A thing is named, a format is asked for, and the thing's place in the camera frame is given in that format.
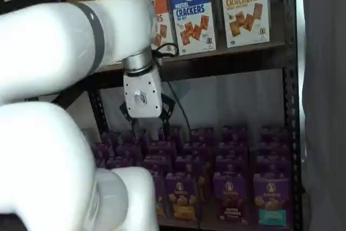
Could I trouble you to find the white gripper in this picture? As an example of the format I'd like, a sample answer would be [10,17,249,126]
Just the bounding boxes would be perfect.
[119,68,176,142]

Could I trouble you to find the purple box brown patch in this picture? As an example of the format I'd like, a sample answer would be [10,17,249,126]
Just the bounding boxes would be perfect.
[212,171,250,226]

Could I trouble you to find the purple box green patch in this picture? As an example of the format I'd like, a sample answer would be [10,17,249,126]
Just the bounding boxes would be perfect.
[151,170,170,217]

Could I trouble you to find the purple box yellow patch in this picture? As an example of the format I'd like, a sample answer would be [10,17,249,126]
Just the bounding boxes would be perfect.
[165,173,201,220]

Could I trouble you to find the blue pretzel crackers box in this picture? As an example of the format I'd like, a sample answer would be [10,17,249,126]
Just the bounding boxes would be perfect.
[165,0,218,56]

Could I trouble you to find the yellow pretzel crackers box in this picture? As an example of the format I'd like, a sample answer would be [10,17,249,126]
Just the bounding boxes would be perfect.
[219,0,271,49]

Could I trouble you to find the black metal shelf rack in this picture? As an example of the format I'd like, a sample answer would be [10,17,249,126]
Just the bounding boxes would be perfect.
[0,0,305,231]

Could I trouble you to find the purple box teal patch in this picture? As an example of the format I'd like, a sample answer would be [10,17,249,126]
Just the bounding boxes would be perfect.
[253,174,293,227]

